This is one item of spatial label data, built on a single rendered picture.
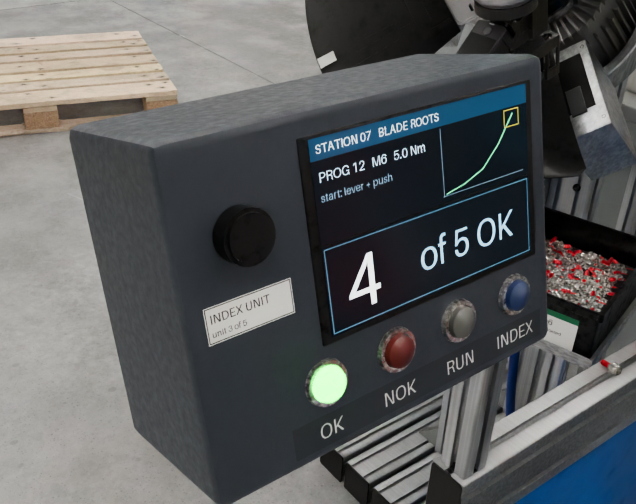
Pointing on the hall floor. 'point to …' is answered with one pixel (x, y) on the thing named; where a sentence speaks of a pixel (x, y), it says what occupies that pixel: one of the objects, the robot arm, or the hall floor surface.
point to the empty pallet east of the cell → (68, 77)
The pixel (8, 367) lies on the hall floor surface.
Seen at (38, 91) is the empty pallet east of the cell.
